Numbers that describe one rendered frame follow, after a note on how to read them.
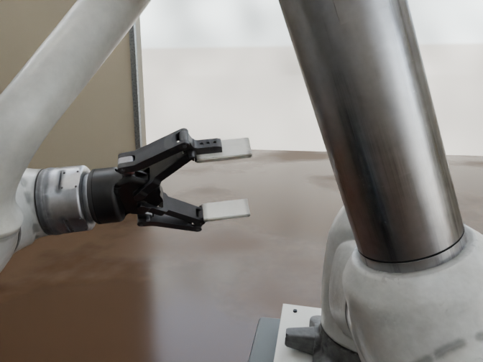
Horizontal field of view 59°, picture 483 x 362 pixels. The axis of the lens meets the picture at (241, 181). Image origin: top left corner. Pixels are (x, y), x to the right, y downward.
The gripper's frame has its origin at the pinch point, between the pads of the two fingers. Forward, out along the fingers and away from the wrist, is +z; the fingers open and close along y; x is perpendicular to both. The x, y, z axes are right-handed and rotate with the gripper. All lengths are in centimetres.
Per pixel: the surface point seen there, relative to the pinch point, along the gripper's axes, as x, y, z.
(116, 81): 355, -259, -93
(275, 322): -6.3, -41.8, 6.3
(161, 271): 101, -226, -43
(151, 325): 49, -184, -43
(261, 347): -12.4, -36.4, 2.2
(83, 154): 316, -329, -145
